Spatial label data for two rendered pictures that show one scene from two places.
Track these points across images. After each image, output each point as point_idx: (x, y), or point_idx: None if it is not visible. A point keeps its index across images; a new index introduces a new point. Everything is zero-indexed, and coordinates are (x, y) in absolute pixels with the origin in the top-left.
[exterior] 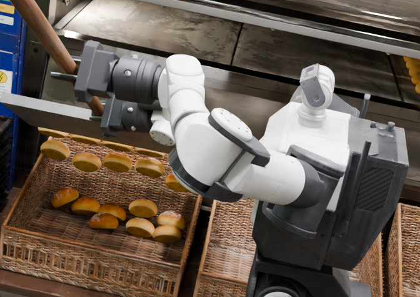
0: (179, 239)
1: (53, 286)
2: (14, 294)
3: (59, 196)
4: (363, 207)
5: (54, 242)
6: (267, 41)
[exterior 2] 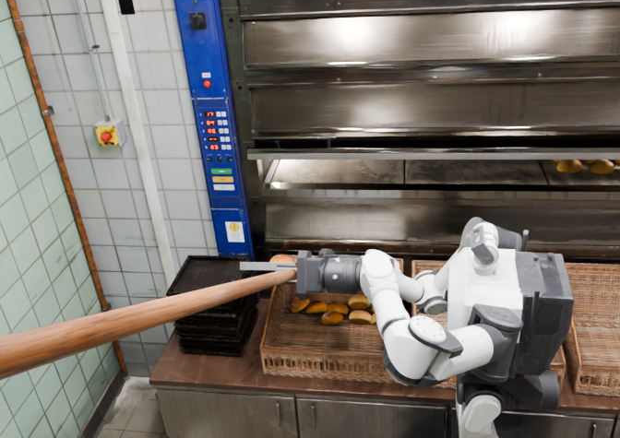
0: None
1: (306, 383)
2: (280, 393)
3: (295, 305)
4: (541, 333)
5: (300, 352)
6: None
